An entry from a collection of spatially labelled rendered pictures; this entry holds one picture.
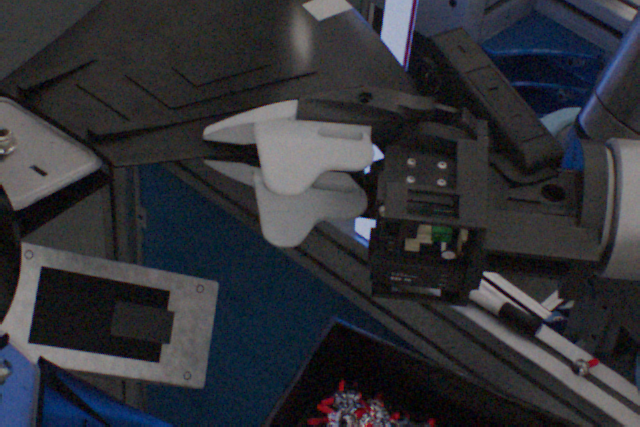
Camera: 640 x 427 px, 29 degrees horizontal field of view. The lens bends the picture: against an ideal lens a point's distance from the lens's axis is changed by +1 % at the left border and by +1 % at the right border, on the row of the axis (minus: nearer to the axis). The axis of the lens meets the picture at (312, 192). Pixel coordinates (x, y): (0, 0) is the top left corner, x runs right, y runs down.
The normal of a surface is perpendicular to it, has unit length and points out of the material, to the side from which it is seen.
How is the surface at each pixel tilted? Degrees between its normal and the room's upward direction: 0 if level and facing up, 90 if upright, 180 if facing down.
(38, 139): 8
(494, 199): 6
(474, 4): 90
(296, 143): 6
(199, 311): 50
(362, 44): 18
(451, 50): 4
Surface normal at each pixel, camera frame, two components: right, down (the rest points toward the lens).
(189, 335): 0.61, -0.07
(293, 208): 0.05, -0.57
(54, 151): 0.06, -0.80
